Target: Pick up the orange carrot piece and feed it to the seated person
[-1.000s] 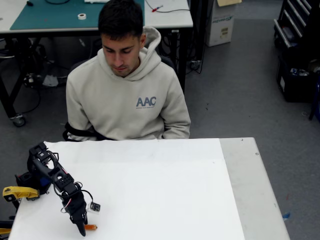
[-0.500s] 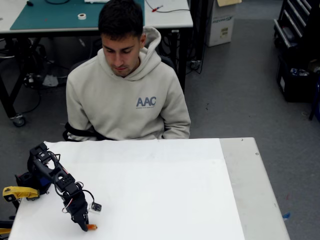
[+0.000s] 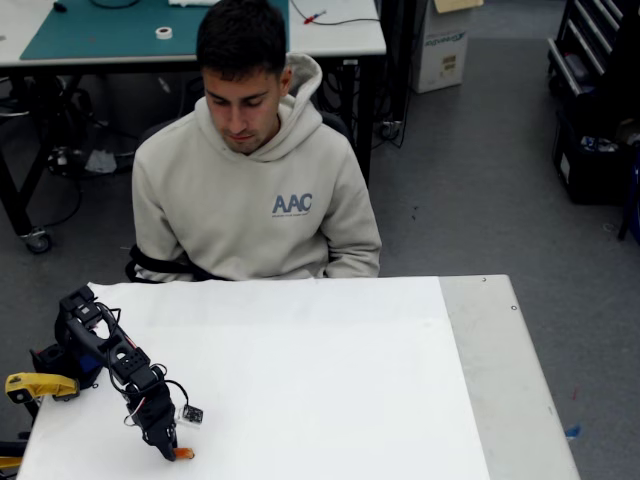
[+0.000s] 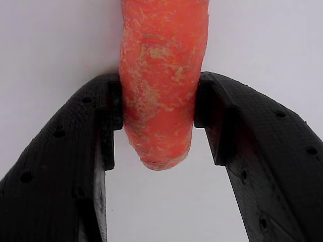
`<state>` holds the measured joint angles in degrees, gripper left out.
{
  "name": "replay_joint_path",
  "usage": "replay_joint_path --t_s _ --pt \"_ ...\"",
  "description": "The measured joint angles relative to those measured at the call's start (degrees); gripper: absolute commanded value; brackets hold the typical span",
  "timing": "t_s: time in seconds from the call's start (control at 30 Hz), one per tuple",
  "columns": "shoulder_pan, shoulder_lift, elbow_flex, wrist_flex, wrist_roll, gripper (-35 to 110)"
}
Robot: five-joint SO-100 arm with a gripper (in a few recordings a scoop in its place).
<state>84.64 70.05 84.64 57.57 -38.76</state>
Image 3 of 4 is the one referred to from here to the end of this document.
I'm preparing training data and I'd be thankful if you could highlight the green cutting mat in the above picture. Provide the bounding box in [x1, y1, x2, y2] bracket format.
[18, 0, 291, 61]

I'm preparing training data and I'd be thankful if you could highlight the black storage bin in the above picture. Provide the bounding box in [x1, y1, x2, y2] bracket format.
[552, 107, 640, 206]

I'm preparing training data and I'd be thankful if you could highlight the white paper sheet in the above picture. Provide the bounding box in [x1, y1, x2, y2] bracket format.
[17, 275, 491, 480]

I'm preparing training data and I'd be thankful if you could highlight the white workbench with black legs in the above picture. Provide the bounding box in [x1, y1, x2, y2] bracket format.
[0, 0, 389, 254]

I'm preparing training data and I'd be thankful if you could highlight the white rag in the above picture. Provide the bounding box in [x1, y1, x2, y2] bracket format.
[83, 147, 117, 175]

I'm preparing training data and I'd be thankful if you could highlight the man in beige hoodie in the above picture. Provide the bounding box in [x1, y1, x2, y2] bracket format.
[132, 0, 384, 281]

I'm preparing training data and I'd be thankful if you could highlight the thin black cable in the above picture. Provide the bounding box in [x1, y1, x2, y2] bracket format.
[289, 0, 382, 27]

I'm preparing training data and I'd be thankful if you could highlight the black tool cabinet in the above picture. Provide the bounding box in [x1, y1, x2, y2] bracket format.
[546, 0, 640, 109]

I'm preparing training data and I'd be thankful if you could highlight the yellow and black clamp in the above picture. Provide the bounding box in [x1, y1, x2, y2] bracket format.
[4, 372, 81, 403]
[0, 439, 26, 471]

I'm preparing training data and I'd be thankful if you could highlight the grey caster wheel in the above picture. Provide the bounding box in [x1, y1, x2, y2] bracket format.
[22, 226, 54, 254]

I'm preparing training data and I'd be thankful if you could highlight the small white camera module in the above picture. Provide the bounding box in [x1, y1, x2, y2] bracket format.
[174, 403, 206, 430]

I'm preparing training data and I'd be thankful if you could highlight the white cardboard box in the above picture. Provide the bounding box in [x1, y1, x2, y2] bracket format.
[412, 0, 485, 95]

